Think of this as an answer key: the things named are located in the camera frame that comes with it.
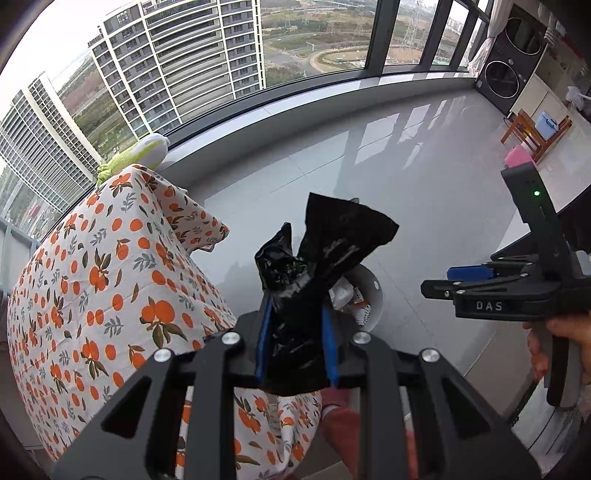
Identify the green white plush toy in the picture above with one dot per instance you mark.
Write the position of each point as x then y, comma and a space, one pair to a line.
143, 152

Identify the person's right hand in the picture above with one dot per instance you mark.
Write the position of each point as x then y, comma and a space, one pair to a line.
538, 355

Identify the wooden chair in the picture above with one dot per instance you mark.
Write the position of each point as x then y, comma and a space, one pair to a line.
521, 121

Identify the orange fruit print tablecloth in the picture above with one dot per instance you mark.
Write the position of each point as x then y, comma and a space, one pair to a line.
115, 277

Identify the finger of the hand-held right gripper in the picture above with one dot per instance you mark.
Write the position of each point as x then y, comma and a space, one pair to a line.
466, 273
443, 288

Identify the pink plastic stool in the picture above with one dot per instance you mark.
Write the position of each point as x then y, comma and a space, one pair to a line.
517, 157

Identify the tall apartment building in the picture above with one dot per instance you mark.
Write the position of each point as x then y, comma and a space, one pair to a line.
184, 60

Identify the low apartment building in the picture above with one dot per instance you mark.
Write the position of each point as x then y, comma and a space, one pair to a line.
41, 143

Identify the dark cabinet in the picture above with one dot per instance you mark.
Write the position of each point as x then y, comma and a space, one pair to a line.
579, 221

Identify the cream cabinet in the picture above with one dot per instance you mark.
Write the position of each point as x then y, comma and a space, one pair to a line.
549, 106

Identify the black stacked washer dryer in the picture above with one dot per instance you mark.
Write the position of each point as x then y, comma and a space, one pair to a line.
508, 69

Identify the dark window frame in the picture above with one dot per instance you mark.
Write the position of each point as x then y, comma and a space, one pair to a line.
376, 32

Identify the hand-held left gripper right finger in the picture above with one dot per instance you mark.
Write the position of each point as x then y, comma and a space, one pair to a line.
330, 346

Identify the white round waste bin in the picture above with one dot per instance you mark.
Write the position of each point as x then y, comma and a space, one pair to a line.
376, 300

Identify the black plastic bag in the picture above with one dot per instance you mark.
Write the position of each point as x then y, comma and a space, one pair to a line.
332, 249

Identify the white curtain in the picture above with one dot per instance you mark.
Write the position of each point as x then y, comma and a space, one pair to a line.
485, 46

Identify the blue plastic box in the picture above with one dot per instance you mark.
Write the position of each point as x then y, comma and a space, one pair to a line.
545, 124

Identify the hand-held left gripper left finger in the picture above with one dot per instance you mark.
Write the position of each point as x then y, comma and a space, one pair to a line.
263, 341

